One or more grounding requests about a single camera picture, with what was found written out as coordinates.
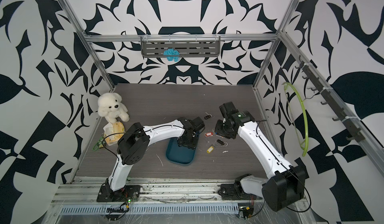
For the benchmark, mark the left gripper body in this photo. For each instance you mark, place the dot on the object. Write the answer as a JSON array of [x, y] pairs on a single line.
[[192, 142]]

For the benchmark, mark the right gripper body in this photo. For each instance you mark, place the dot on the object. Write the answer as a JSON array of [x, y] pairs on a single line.
[[222, 128]]

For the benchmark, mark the black tag key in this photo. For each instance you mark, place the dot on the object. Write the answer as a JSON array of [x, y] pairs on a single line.
[[208, 116], [222, 143]]

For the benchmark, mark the teal plastic storage box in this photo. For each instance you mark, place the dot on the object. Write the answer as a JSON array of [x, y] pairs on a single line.
[[179, 154]]

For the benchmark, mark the yellow white tag key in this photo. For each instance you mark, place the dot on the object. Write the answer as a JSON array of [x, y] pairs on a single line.
[[210, 149]]

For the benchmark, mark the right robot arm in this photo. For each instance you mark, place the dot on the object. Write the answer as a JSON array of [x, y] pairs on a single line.
[[284, 184]]

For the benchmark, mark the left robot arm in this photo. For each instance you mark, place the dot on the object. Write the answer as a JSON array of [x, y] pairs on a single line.
[[134, 143]]

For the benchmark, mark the tissue packet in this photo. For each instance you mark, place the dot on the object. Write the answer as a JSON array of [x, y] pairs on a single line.
[[113, 133]]

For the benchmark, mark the white teddy bear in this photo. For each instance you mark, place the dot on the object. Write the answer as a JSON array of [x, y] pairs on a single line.
[[111, 108]]

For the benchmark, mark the teal scrunchie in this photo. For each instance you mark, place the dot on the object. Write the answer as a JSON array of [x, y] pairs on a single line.
[[172, 54]]

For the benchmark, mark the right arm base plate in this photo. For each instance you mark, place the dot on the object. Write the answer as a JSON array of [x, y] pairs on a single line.
[[233, 192]]

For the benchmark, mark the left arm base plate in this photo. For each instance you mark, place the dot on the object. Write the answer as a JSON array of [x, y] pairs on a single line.
[[128, 193]]

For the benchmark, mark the grey wall shelf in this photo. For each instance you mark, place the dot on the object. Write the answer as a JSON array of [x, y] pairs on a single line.
[[192, 46]]

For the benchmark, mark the green carabiner keychain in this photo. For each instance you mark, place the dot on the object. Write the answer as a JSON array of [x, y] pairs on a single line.
[[98, 145]]

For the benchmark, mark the black hook rail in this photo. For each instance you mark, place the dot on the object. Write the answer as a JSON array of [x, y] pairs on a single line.
[[332, 99]]

